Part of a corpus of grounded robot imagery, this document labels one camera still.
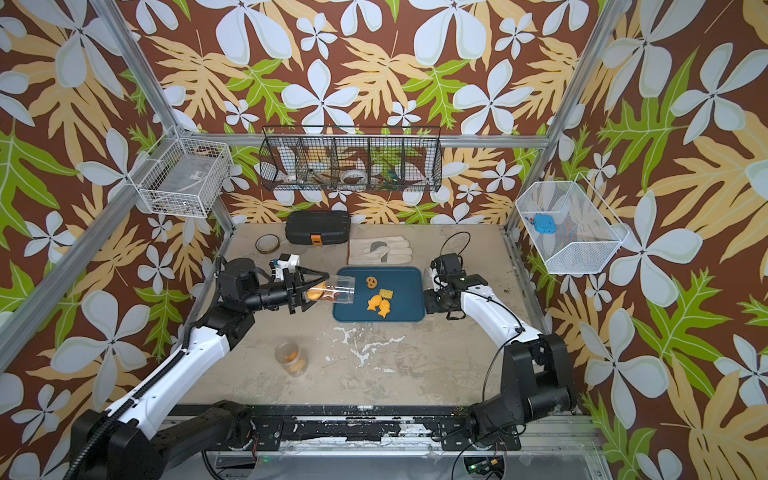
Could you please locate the brown tape roll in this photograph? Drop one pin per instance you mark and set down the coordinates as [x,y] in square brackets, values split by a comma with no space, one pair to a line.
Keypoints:
[267,244]

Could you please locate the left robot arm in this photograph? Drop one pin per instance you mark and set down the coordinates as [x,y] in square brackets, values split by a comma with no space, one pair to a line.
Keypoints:
[128,441]

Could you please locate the black wire basket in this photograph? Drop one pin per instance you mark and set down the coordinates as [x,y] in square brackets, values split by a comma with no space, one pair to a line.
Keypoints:
[356,159]

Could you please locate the blue object in basket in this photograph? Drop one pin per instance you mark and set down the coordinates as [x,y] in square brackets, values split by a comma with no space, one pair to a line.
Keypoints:
[544,224]

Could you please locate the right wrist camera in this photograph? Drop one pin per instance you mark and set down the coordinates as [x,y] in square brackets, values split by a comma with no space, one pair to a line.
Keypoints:
[433,280]

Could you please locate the teal plastic tray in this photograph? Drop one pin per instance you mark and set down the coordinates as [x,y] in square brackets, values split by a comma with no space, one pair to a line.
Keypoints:
[407,304]

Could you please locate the white wire basket right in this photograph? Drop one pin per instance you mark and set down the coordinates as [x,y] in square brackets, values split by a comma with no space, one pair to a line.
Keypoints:
[589,232]

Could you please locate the white wire basket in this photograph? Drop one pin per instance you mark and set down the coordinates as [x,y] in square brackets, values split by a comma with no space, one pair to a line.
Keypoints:
[589,232]
[182,175]

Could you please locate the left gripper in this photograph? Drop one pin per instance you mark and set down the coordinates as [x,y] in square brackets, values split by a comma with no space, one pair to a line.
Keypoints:
[293,287]

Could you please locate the white wire basket left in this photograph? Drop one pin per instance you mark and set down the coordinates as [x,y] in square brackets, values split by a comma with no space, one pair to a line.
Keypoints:
[182,175]

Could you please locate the clear jar orange cookies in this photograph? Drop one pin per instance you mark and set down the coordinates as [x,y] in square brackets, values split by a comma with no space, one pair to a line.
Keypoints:
[292,358]

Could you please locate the black tool case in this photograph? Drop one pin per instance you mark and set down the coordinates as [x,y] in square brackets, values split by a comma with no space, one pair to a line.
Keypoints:
[318,228]

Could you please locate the orange fish cookie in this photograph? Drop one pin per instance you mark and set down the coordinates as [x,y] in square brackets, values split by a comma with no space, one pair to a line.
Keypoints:
[384,308]
[374,303]

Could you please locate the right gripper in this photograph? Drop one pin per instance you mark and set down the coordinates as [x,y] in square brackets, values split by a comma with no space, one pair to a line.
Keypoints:
[429,301]

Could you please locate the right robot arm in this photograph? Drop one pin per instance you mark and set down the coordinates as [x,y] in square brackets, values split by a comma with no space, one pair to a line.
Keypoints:
[536,379]

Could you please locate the clear jar brown cookies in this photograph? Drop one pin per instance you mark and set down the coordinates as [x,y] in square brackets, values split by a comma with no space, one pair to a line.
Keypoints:
[337,289]

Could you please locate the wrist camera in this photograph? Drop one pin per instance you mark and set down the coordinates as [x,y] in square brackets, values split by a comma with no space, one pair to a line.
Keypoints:
[284,263]
[433,280]

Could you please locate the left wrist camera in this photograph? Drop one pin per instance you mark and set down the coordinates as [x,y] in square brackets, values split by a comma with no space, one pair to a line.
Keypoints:
[284,263]

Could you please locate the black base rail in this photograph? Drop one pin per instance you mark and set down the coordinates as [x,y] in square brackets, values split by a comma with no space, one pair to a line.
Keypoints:
[274,428]

